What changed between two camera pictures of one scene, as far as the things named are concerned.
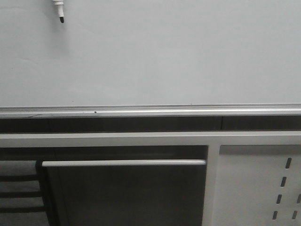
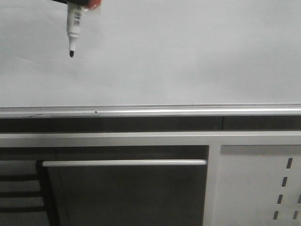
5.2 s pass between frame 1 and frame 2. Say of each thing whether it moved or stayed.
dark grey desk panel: stayed
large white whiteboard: stayed
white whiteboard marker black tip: moved
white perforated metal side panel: stayed
